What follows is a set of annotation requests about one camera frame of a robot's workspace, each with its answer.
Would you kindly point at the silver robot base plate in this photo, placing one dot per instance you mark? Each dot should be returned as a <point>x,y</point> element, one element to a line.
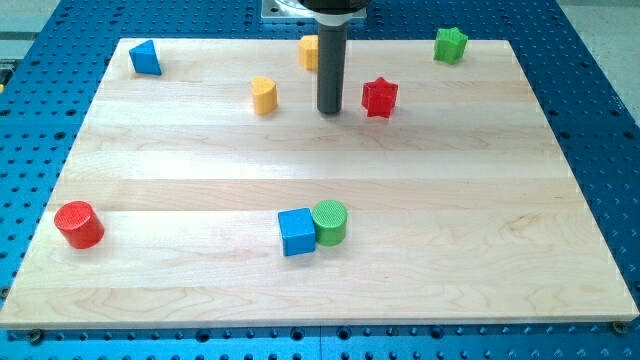
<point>281,10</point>

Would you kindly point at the light wooden board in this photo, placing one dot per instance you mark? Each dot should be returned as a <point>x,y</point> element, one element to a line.
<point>461,205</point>

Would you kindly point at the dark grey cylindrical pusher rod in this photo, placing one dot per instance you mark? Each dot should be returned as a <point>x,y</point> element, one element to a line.
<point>331,64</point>

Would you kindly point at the red star block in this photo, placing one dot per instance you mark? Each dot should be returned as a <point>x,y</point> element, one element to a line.
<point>379,97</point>

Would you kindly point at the blue triangle block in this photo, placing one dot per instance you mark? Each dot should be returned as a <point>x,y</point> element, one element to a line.
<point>144,59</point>

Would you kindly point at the green cylinder block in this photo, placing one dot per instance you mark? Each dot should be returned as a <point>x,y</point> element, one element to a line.
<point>330,219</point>

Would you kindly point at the black robot arm end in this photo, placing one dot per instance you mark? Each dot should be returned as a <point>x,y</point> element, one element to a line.
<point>334,12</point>

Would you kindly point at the green star block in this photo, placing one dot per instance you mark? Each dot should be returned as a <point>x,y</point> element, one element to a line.
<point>450,44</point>

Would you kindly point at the red cylinder block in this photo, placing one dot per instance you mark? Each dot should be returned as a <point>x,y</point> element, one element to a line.
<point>79,224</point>

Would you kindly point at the yellow hexagon block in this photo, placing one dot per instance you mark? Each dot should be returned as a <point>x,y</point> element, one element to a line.
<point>308,47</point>

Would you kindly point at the yellow heart block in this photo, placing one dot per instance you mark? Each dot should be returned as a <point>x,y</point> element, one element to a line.
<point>264,94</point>

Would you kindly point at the blue cube block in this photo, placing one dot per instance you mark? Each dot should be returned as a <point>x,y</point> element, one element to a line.
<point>297,231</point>

